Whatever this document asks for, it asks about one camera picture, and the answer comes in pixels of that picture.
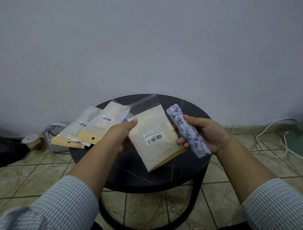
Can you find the ribbon spool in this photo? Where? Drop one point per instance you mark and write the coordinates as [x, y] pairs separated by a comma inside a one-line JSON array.
[[32, 142]]

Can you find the person's right hand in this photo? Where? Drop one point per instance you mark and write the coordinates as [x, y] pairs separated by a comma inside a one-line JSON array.
[[213, 137]]

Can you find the person's left hand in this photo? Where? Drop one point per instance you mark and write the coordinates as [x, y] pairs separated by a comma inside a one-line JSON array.
[[118, 139]]

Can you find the stack of yellow small pouches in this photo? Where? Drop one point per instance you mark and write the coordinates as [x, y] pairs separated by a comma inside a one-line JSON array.
[[153, 151]]

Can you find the cream packet with barcode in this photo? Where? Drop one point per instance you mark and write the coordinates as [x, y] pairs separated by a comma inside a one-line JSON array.
[[75, 128]]

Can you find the yellow-edged packet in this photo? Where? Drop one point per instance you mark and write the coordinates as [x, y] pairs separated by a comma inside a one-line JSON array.
[[104, 125]]

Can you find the person's right forearm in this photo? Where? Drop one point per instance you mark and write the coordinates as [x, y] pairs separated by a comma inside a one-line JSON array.
[[243, 175]]

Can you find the black round side table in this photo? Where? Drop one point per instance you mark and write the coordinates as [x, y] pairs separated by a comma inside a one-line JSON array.
[[142, 175]]

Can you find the silver quilted handbag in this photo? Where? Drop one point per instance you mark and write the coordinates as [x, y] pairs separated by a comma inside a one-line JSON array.
[[51, 144]]

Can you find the black bag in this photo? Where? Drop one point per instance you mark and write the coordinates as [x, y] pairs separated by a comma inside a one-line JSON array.
[[11, 151]]

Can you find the blue flower shower cap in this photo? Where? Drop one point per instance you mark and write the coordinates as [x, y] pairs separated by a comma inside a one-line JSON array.
[[125, 120]]

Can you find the person's left forearm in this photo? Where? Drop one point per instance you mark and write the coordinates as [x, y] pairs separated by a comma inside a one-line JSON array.
[[92, 173]]

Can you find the pale green appliance base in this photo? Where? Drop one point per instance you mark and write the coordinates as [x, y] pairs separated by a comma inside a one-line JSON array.
[[296, 142]]

